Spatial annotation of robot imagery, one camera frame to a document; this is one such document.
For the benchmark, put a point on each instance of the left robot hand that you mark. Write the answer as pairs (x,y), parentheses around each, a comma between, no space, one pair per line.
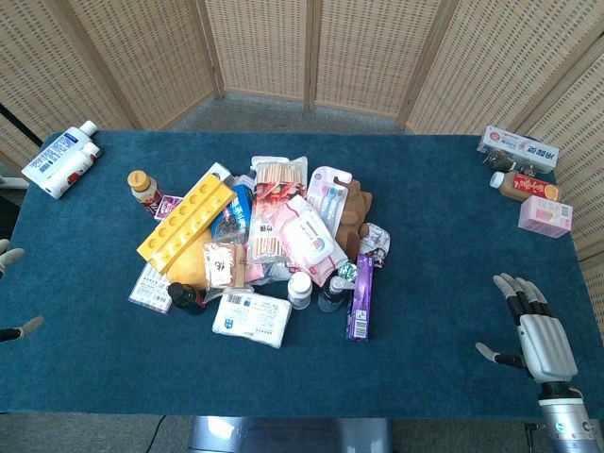
(11,292)

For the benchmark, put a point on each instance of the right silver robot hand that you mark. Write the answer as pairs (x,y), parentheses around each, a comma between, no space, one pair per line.
(542,337)

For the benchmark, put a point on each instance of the dark bottle with grey cap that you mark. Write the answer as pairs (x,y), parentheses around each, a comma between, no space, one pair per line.
(333,295)

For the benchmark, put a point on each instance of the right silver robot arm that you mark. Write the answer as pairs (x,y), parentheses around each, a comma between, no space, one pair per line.
(566,420)

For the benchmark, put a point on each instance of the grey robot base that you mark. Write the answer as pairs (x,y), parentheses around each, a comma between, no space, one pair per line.
(290,434)

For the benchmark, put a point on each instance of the white tube with red label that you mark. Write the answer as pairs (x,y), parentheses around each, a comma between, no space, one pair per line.
(73,172)

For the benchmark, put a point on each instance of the large white blue-label bottle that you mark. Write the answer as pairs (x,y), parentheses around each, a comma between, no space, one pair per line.
(52,158)

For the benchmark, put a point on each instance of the red-label milk tea bottle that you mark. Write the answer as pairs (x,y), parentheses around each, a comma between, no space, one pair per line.
(526,188)

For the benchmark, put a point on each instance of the small orange-cap bottle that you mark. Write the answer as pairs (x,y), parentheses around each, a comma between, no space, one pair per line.
(144,191)

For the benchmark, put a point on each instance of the dark soy sauce bottle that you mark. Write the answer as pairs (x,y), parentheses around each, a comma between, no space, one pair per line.
(186,298)

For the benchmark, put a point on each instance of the white pill bottle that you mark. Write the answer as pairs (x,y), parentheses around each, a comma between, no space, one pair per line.
(300,290)

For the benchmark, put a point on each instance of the pink carton box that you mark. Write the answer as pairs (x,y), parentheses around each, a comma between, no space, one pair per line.
(545,217)

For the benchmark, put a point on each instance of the white labelled flat box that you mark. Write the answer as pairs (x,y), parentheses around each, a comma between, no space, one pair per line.
(150,290)

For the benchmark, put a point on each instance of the small purple card pack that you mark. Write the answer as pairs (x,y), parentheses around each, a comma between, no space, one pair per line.
(167,206)

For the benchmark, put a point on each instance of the yellow sponge cloth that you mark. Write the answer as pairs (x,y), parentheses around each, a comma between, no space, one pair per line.
(189,266)

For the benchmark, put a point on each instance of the dark green small object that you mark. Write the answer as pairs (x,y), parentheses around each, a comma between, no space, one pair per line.
(496,158)

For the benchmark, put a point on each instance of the purple toothpaste box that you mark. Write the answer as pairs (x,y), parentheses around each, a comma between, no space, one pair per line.
(361,297)

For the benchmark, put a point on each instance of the yellow plastic egg tray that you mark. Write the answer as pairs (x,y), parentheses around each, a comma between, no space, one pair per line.
(186,222)

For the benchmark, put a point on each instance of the white toothpaste box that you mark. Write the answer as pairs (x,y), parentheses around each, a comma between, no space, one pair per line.
(519,148)

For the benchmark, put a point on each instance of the crumpled silver snack wrapper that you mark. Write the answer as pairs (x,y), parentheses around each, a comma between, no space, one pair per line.
(376,243)

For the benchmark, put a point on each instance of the green white small sachet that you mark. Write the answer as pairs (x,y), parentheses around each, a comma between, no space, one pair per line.
(348,272)

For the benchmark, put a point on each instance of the small brown snack packet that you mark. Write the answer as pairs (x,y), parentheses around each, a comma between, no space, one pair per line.
(223,266)

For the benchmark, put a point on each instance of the brown plush teddy bear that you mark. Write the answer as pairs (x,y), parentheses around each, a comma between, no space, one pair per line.
(354,212)

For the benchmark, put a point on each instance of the blue cookie snack bag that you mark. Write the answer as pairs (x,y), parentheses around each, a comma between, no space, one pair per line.
(231,219)

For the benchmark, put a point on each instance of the white cotton pads pack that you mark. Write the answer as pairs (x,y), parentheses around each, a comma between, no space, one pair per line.
(251,318)

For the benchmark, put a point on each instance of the blue table cloth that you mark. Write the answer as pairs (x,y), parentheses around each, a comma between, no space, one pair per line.
(302,358)

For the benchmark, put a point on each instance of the pink wet wipes pack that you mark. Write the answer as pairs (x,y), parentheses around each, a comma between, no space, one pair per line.
(309,238)

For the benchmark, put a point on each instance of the pink toothbrush blister pack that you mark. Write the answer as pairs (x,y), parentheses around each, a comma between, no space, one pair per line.
(328,191)

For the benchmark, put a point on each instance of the wooden chopsticks pack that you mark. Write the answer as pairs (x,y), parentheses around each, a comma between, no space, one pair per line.
(271,212)

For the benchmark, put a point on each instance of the woven bamboo folding screen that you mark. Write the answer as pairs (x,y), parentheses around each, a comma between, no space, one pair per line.
(302,52)

